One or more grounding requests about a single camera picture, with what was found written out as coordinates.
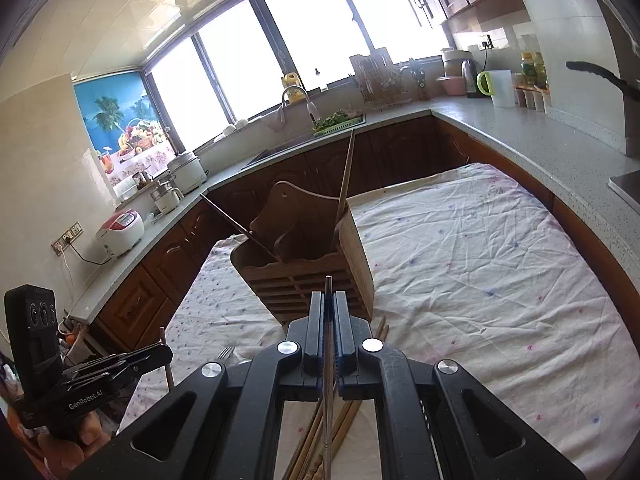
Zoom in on person's left hand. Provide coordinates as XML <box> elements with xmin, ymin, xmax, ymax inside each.
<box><xmin>37</xmin><ymin>407</ymin><xmax>118</xmax><ymax>480</ymax></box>

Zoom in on kitchen sink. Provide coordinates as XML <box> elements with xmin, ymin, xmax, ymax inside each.
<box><xmin>242</xmin><ymin>130</ymin><xmax>321</xmax><ymax>168</ymax></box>

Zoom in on dish drying rack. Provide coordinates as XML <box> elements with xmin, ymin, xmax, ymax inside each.
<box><xmin>348</xmin><ymin>47</ymin><xmax>408</xmax><ymax>106</ymax></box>

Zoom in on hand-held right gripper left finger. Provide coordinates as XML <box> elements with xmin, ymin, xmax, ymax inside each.
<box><xmin>67</xmin><ymin>291</ymin><xmax>327</xmax><ymax>480</ymax></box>

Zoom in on beige crock pot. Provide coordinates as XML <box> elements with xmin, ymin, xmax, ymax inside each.
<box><xmin>440</xmin><ymin>49</ymin><xmax>476</xmax><ymax>78</ymax></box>

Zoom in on dark wooden base cabinets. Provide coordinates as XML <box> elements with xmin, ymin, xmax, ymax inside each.
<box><xmin>95</xmin><ymin>115</ymin><xmax>621</xmax><ymax>356</ymax></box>

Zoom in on small white electric pot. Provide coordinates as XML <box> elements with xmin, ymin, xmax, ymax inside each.
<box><xmin>150</xmin><ymin>180</ymin><xmax>183</xmax><ymax>215</ymax></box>

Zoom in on wooden utensil holder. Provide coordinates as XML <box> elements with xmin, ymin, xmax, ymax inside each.
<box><xmin>230</xmin><ymin>180</ymin><xmax>377</xmax><ymax>326</ymax></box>

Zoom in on green vegetable basket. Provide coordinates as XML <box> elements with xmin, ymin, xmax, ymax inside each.
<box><xmin>312</xmin><ymin>109</ymin><xmax>362</xmax><ymax>137</ymax></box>

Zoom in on steel stove top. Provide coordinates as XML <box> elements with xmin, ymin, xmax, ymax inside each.
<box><xmin>607</xmin><ymin>170</ymin><xmax>640</xmax><ymax>211</ymax></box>

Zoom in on floral tablecloth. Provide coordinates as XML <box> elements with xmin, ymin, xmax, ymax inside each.
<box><xmin>117</xmin><ymin>162</ymin><xmax>640</xmax><ymax>480</ymax></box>

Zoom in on steel electric kettle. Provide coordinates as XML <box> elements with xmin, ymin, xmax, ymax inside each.
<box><xmin>460</xmin><ymin>59</ymin><xmax>481</xmax><ymax>98</ymax></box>

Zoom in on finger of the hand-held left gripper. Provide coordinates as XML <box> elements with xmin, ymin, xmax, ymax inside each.
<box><xmin>107</xmin><ymin>344</ymin><xmax>174</xmax><ymax>383</ymax></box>

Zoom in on large white rice cooker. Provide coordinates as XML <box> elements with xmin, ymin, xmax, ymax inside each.
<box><xmin>167</xmin><ymin>151</ymin><xmax>208</xmax><ymax>195</ymax></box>

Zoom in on white jug green handle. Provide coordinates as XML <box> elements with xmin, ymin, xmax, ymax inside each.
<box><xmin>476</xmin><ymin>69</ymin><xmax>516</xmax><ymax>108</ymax></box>

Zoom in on black-handled wok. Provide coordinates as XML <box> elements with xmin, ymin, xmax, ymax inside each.
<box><xmin>566</xmin><ymin>60</ymin><xmax>640</xmax><ymax>158</ymax></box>

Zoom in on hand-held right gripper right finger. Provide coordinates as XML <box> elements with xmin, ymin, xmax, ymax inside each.
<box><xmin>334</xmin><ymin>292</ymin><xmax>586</xmax><ymax>480</ymax></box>

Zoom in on grey kitchen countertop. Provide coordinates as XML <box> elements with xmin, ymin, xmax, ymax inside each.
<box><xmin>67</xmin><ymin>95</ymin><xmax>640</xmax><ymax>326</ymax></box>

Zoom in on steel kitchen faucet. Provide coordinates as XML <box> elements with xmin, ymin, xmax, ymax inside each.
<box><xmin>274</xmin><ymin>86</ymin><xmax>318</xmax><ymax>128</ymax></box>

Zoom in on pink basin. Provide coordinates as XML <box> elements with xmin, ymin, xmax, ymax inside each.
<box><xmin>436</xmin><ymin>76</ymin><xmax>467</xmax><ymax>96</ymax></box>

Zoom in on bundle of chopsticks and fork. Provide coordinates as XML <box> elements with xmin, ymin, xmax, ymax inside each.
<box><xmin>336</xmin><ymin>128</ymin><xmax>357</xmax><ymax>223</ymax></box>

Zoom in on condiment bottles rack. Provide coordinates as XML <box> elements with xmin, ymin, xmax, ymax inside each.
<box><xmin>512</xmin><ymin>51</ymin><xmax>551</xmax><ymax>113</ymax></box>

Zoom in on wooden chopstick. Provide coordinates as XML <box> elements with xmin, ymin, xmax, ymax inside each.
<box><xmin>159</xmin><ymin>326</ymin><xmax>176</xmax><ymax>392</ymax></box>
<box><xmin>287</xmin><ymin>400</ymin><xmax>325</xmax><ymax>480</ymax></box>

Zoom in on pile of wooden chopsticks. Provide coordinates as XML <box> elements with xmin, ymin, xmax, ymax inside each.
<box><xmin>334</xmin><ymin>316</ymin><xmax>390</xmax><ymax>461</ymax></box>

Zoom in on dark metal chopstick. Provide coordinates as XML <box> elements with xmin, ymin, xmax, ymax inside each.
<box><xmin>200</xmin><ymin>193</ymin><xmax>278</xmax><ymax>262</ymax></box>

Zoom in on red and white rice cooker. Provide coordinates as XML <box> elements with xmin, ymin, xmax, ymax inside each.
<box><xmin>96</xmin><ymin>208</ymin><xmax>146</xmax><ymax>260</ymax></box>

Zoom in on knife and scissors holder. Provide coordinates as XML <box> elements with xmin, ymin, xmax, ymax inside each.
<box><xmin>407</xmin><ymin>57</ymin><xmax>431</xmax><ymax>102</ymax></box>

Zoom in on kitchen window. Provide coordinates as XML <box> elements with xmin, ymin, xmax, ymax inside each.
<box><xmin>142</xmin><ymin>0</ymin><xmax>451</xmax><ymax>153</ymax></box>

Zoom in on tropical fruit poster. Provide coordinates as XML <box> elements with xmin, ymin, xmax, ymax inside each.
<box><xmin>72</xmin><ymin>71</ymin><xmax>173</xmax><ymax>188</ymax></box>

